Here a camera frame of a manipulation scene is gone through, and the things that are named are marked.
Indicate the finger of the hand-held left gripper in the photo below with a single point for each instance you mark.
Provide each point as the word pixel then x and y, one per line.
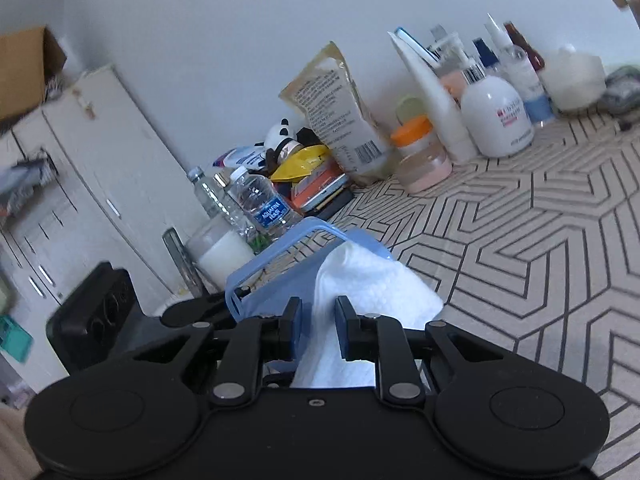
pixel 230 300

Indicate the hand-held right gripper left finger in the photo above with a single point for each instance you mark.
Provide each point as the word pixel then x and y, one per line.
pixel 292 330

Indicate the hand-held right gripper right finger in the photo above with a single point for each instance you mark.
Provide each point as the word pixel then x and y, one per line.
pixel 346 330

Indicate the white paper towel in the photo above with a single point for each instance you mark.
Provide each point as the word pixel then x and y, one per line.
pixel 370 285

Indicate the blue plastic container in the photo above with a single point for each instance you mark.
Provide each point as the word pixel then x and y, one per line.
pixel 280 280

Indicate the grey transparent tall container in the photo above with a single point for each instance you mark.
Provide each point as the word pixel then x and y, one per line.
pixel 180 260

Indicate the pink oval container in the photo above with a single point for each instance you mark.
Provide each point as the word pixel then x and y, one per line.
pixel 430 175

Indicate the glass jar with white contents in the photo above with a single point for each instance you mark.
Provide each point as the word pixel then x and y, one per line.
pixel 222 255

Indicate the small green leafy item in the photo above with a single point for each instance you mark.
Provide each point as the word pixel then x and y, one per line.
pixel 257 243

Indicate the teal box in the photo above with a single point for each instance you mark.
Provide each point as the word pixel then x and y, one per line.
pixel 14 337

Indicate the labelled clear water bottle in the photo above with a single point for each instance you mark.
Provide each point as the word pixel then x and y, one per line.
pixel 265 210

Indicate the black flat book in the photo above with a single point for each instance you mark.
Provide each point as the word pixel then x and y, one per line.
pixel 335 205

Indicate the white blue lotion tube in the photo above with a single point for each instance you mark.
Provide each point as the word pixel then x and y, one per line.
pixel 240 157

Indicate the orange flat case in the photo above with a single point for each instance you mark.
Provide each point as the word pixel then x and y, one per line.
pixel 317 185

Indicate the white wardrobe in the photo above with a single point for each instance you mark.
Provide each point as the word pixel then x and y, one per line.
pixel 110 175

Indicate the hanging patterned cloth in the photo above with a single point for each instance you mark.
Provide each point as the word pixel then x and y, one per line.
pixel 25 182

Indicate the yellow snack packet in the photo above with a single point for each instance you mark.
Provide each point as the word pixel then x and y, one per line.
pixel 300 160

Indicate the panda plush toy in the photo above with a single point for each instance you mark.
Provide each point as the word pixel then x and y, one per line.
pixel 277 135

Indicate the black pouch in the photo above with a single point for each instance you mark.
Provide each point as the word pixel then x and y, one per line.
pixel 307 137

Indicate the geometric patterned table cover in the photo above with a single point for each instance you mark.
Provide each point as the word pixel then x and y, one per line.
pixel 525 240

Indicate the orange lid clear jar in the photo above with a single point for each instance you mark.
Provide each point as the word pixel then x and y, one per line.
pixel 412 132

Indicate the beige printed refill bag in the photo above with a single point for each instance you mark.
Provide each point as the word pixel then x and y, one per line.
pixel 335 110

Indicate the green round lid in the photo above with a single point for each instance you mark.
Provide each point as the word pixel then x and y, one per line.
pixel 410 109

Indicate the grey patterned cloth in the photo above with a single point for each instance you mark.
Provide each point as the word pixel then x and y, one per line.
pixel 62 87

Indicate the tall white tube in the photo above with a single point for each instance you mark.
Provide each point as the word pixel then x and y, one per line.
pixel 440 105

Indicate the brown cardboard box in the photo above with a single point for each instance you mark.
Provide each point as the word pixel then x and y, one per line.
pixel 25 75

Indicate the white pump bottle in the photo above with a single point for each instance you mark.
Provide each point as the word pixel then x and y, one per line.
pixel 497 115

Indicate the pink pump bottle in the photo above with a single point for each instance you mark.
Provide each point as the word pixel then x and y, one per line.
pixel 452 75

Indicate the blue white slim tube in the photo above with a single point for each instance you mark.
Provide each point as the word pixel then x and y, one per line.
pixel 415 45

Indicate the clear spray bottle blue label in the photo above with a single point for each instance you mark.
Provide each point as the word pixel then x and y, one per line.
pixel 525 80

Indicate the dark blue cap spray bottle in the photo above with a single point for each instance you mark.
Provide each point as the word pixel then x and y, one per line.
pixel 485 52

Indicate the brown glass bottle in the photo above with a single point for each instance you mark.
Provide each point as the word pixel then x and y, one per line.
pixel 527 50

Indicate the white round jug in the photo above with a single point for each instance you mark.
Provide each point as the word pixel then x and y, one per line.
pixel 572 80

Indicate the small black plug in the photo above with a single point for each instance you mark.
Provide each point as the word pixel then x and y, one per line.
pixel 625 125

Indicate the grey green pouch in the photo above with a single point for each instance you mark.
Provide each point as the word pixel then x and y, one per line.
pixel 622 90

